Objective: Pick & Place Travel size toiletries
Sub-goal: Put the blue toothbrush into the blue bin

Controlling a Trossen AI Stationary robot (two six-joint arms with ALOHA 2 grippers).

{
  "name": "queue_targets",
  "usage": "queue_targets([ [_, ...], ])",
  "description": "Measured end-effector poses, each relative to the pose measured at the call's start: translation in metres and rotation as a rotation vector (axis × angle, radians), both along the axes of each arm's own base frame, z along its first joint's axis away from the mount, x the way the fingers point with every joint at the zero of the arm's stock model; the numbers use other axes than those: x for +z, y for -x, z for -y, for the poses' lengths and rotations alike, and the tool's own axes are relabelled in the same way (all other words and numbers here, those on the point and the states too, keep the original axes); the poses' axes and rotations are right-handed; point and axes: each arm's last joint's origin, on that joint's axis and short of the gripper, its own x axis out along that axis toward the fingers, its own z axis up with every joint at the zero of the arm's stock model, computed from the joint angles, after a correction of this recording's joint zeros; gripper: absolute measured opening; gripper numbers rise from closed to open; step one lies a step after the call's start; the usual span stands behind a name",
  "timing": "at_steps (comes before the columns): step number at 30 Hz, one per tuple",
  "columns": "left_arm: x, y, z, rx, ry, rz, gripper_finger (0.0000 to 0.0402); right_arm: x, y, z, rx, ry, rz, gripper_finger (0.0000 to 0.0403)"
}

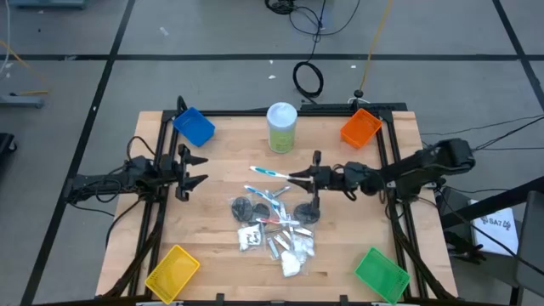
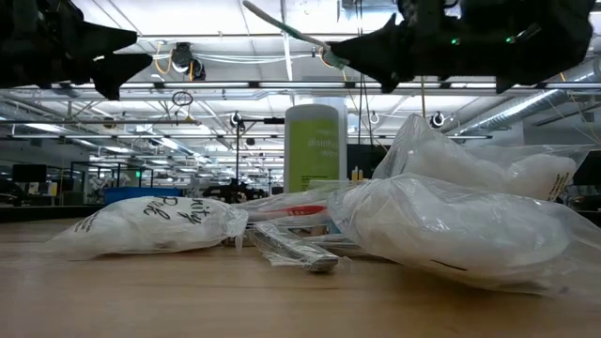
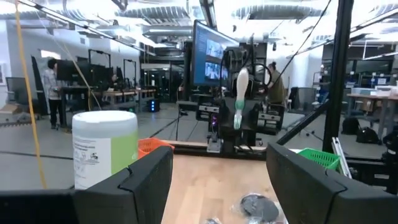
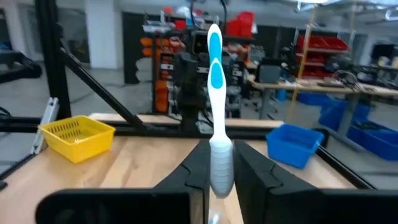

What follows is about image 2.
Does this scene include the black monitor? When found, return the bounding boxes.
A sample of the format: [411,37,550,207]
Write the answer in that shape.
[11,163,48,184]

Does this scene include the disinfecting wipes canister green label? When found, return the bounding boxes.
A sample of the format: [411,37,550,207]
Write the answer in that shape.
[283,103,348,193]

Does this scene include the blue plastic bin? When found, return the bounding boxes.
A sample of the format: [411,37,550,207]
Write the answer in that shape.
[103,187,184,206]

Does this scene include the silver air duct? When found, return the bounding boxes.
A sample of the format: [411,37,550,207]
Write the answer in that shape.
[440,58,601,137]

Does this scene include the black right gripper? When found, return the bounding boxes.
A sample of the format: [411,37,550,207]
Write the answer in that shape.
[328,0,596,94]

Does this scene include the red white toothbrush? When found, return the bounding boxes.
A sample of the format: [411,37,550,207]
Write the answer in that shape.
[233,190,339,225]

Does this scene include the black pole stand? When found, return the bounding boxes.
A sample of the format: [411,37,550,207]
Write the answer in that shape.
[233,111,286,189]

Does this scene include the handwritten vanity pack bag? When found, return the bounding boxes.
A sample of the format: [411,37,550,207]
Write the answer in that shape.
[44,194,249,261]

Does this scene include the silver nail clipper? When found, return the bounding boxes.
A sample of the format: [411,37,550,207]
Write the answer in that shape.
[250,221,343,275]

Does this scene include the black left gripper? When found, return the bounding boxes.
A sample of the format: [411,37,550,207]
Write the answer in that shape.
[0,0,154,101]

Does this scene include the cotton balls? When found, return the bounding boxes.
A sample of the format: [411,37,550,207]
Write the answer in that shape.
[373,113,598,203]
[327,172,601,300]

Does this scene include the black screen panel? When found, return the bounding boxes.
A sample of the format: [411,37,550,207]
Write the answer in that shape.
[346,143,391,180]

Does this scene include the black ceiling camera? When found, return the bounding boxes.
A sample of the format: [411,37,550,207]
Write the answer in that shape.
[169,41,208,82]

